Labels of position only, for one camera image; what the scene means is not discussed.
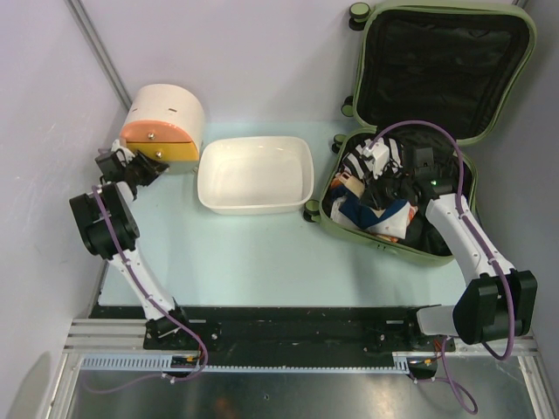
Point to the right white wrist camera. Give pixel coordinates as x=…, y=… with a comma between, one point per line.
x=376, y=155

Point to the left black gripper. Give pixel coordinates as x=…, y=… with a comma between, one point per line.
x=152, y=167

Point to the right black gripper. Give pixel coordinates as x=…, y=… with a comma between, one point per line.
x=372, y=196

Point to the navy blue garment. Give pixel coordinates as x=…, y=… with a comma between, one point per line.
x=360, y=215

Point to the white rectangular plastic basin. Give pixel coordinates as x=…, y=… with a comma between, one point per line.
x=255, y=175

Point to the black white striped garment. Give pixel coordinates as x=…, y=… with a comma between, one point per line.
x=352, y=161

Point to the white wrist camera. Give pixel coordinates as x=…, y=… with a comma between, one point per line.
x=117, y=147
x=376, y=155

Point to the green hard-shell suitcase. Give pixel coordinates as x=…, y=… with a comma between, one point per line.
x=437, y=74

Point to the cream drawer box orange fronts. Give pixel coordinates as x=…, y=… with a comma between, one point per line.
x=166, y=123

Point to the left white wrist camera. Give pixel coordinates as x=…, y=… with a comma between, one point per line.
x=117, y=147

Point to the white orange patterned cloth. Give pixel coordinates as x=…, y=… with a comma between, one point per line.
x=395, y=220

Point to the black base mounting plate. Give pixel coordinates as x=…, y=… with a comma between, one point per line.
x=305, y=337

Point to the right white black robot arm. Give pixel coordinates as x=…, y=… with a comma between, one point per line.
x=498, y=301

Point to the beige round pouch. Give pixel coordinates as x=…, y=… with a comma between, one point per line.
x=355, y=186

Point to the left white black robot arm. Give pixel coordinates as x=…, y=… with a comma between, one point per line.
x=108, y=229

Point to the aluminium frame rail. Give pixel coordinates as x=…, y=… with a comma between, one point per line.
x=125, y=336

